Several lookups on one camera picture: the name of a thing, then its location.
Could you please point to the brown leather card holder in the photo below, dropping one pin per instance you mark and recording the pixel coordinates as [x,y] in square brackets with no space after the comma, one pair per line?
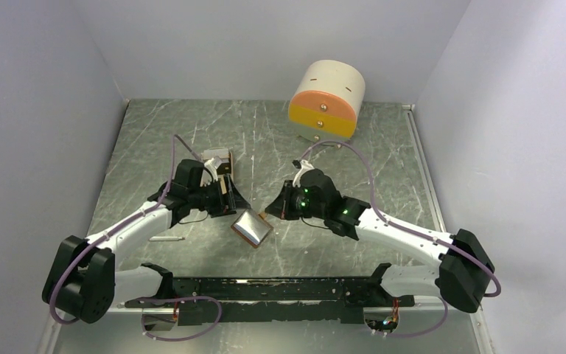
[252,227]

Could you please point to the beige oval card tray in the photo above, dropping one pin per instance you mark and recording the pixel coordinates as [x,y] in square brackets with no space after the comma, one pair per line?
[208,179]

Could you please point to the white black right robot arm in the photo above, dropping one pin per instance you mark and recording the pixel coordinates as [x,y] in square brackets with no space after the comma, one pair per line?
[453,267]

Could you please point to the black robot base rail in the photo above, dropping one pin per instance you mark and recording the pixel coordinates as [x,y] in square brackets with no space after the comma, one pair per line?
[204,299]

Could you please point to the white pen on table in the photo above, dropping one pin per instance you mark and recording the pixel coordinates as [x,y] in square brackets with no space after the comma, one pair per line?
[166,239]

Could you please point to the round mini drawer cabinet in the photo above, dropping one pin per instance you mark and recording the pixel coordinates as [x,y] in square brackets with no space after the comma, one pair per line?
[326,105]

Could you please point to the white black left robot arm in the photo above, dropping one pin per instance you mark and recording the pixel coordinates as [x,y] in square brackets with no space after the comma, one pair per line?
[82,281]

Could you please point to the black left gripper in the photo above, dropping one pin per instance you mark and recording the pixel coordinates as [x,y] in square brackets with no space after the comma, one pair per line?
[232,198]

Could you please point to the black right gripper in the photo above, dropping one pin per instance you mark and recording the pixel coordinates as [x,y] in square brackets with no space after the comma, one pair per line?
[281,206]

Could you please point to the stack of credit cards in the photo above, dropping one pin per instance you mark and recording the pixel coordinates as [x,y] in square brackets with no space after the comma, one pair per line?
[220,159]

